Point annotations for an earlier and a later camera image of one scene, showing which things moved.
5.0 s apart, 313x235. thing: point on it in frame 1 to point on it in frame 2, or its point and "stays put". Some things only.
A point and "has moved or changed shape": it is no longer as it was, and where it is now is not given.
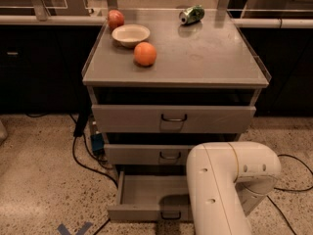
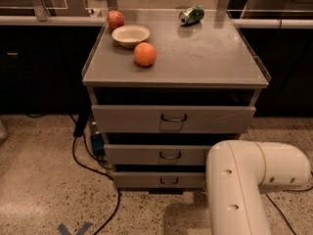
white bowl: x=129 y=35 stays put
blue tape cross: x=62 y=228 stays put
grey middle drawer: x=147 y=154 stays put
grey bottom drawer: x=151 y=198 has moved or changed shape
